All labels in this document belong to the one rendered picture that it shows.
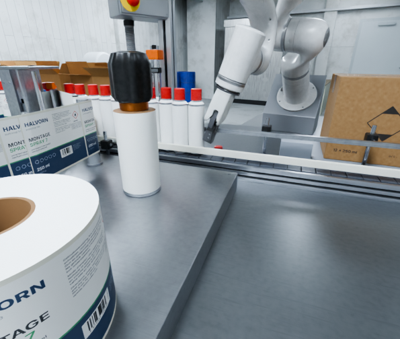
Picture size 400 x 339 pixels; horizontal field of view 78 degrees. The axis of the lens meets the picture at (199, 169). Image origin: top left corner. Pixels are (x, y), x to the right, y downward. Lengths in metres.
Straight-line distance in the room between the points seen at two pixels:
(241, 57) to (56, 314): 0.64
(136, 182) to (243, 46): 0.43
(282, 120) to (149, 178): 0.93
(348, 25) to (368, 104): 7.71
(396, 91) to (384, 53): 7.59
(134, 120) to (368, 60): 8.19
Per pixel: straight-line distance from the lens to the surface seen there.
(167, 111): 0.82
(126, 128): 0.52
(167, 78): 0.96
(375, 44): 8.54
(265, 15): 0.78
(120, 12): 0.89
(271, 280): 0.47
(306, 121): 1.34
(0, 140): 0.59
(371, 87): 0.94
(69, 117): 0.69
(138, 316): 0.36
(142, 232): 0.47
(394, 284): 0.55
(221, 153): 0.76
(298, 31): 1.08
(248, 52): 0.71
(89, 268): 0.28
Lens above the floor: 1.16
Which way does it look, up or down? 24 degrees down
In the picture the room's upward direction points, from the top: straight up
